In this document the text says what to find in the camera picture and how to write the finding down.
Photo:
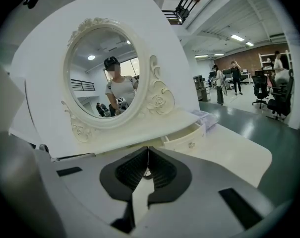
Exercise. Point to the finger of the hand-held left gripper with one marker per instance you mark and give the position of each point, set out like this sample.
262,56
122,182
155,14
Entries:
75,156

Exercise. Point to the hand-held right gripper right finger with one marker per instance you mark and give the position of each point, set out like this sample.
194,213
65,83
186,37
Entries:
201,195

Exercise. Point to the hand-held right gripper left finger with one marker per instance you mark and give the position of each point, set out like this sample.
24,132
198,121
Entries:
90,182

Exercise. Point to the purple tissue pack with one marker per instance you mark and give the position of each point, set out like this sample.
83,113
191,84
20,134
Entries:
204,119

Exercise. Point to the oval white-framed mirror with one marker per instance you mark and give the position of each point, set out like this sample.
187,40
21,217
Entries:
102,71

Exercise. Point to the grey cabinet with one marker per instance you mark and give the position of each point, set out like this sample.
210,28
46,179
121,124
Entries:
201,88

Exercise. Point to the black office chair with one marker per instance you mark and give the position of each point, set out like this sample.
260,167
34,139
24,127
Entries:
281,100
260,88

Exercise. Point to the row of office desks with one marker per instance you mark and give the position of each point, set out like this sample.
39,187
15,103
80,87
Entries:
246,76

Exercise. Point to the white open shelf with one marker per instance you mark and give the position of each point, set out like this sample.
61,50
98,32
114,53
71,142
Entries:
263,58

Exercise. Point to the black metal railing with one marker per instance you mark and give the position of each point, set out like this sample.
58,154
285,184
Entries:
182,9

